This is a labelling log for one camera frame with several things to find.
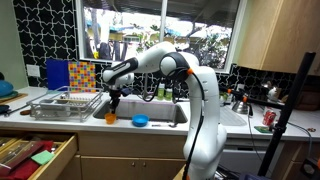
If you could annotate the brushed metal gooseneck faucet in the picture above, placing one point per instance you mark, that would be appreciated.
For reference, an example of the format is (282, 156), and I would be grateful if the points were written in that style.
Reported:
(145, 90)

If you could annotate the red cloth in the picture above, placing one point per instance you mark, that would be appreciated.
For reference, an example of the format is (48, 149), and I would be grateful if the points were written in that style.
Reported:
(23, 170)

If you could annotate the wooden wall cabinet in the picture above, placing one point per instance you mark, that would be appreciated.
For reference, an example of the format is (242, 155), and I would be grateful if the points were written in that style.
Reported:
(293, 30)

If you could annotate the white wall outlet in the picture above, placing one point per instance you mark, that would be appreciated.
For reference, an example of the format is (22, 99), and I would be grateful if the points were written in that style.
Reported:
(32, 70)

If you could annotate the teal kettle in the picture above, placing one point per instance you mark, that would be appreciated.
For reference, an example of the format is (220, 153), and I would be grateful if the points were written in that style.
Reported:
(5, 89)

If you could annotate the multicoloured patterned cutting board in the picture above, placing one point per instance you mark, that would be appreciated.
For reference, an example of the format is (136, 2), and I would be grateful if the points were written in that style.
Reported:
(81, 76)

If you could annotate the stainless steel sink basin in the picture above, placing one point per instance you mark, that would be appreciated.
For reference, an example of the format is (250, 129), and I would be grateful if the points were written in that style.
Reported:
(150, 110)

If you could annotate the black mount arm orange joints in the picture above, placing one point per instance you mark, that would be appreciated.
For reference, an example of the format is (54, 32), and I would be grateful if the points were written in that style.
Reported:
(263, 102)

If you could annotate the brown round coaster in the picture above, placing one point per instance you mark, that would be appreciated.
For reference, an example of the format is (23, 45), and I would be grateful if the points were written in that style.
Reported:
(25, 112)

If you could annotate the wooden board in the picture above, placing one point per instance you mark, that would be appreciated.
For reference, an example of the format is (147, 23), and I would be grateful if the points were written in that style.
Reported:
(16, 97)

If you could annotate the green soap bottle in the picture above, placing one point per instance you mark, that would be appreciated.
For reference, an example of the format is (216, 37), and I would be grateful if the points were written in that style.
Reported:
(160, 91)
(168, 95)

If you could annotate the green coaster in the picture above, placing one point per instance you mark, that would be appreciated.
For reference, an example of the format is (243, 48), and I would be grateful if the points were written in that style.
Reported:
(263, 129)

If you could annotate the open wooden drawer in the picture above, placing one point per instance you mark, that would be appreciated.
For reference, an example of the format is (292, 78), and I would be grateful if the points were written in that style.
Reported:
(60, 156)

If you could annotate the metal spoon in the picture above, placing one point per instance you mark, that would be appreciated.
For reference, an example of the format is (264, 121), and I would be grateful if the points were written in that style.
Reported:
(173, 125)

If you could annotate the green sponge cloth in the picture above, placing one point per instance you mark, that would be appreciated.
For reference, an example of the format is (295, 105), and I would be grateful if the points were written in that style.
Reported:
(42, 157)

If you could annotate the blue plastic bowl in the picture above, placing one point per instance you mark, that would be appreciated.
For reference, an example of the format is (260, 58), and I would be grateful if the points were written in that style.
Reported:
(140, 120)

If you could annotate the white dishwasher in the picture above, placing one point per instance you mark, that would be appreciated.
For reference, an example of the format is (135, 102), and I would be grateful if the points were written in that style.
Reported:
(240, 160)

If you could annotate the kitchen window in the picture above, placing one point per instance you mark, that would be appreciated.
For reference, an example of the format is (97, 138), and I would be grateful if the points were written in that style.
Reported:
(110, 30)

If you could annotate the black tripod pole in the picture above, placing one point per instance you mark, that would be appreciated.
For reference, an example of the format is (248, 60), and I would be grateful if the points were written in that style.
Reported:
(290, 100)

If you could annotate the dark brown cutlery box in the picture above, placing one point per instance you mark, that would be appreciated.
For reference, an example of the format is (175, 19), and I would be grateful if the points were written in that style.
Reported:
(20, 155)

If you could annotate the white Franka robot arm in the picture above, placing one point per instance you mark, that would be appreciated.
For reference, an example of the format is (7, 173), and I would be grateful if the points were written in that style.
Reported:
(206, 100)

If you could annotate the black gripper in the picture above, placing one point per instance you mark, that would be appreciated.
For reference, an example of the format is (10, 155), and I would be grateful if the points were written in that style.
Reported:
(115, 94)

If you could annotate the red soda can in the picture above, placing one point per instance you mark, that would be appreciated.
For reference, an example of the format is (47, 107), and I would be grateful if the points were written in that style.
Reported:
(269, 117)

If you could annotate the wooden base cabinet with doors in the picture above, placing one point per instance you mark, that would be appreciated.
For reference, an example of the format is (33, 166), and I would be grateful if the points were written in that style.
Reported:
(133, 146)

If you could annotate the shiny metal kettle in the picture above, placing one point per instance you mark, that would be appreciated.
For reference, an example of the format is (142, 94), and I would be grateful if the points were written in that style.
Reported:
(240, 107)

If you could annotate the small green plant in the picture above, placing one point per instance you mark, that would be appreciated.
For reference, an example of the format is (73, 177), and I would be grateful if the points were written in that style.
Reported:
(224, 96)

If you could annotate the blue cutting board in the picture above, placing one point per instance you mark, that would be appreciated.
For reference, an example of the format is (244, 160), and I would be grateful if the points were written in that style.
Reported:
(56, 75)

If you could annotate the small orange plastic bowl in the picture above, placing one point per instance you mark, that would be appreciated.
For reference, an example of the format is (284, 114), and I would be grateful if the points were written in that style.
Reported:
(110, 119)

